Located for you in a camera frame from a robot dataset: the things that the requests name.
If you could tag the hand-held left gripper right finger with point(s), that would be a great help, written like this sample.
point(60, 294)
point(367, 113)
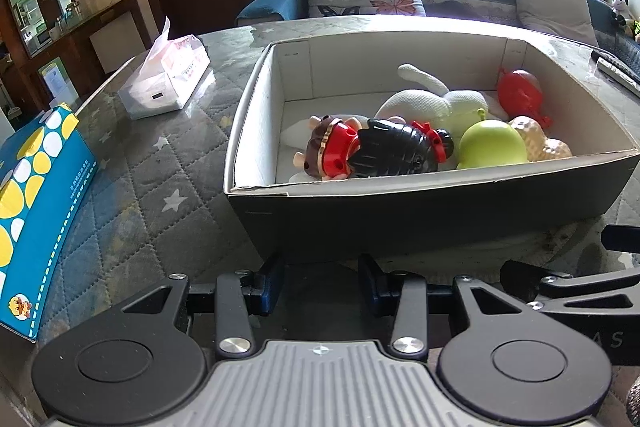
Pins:
point(372, 282)

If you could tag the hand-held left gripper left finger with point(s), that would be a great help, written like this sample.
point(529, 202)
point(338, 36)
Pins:
point(270, 287)

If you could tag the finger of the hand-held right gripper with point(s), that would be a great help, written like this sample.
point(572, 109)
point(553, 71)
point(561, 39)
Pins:
point(520, 279)
point(622, 238)

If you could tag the grey cardboard box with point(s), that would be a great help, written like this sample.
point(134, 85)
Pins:
point(400, 217)

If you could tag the tan peanut toy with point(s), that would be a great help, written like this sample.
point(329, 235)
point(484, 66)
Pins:
point(545, 149)

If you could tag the grey quilted desktop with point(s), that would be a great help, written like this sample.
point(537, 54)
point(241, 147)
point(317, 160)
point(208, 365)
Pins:
point(165, 167)

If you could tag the black and red doll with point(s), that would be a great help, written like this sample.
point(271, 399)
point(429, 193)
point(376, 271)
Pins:
point(385, 152)

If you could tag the green apple toy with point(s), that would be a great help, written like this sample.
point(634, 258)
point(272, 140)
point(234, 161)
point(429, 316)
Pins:
point(490, 147)

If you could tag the grey remote control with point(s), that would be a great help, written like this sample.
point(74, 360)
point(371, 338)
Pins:
point(617, 72)

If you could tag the pale green toy fruit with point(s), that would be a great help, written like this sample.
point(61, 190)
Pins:
point(460, 122)

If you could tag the red toy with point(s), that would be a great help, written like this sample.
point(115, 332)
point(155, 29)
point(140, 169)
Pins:
point(520, 94)

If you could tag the white plush toy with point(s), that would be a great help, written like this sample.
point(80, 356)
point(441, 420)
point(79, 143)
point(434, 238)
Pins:
point(415, 104)

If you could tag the white plastic tissue pack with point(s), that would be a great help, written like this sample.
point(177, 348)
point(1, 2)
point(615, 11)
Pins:
point(160, 87)

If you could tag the black and white cow plush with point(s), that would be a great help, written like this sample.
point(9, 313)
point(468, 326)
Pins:
point(621, 2)

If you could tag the beige pillow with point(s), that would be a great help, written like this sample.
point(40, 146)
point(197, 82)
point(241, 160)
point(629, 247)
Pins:
point(550, 12)

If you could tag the blue dotted tissue box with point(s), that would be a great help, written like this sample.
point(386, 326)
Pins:
point(45, 207)

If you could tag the dark wooden cabinet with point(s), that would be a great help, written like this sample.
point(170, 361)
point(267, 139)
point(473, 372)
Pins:
point(115, 22)

